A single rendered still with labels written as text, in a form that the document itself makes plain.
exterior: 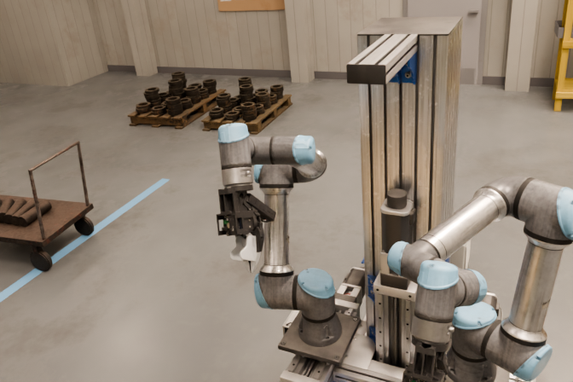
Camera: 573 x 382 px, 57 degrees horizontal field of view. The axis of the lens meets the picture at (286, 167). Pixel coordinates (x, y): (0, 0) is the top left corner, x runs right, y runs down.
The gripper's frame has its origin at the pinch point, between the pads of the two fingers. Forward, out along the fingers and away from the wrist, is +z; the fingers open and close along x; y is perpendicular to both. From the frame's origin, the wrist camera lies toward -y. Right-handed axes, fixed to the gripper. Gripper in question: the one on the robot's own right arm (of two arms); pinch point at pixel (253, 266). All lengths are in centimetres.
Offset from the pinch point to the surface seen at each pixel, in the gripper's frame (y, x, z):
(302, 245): -224, -184, 19
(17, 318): -50, -301, 43
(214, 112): -341, -414, -142
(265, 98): -396, -374, -156
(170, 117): -319, -479, -148
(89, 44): -391, -816, -359
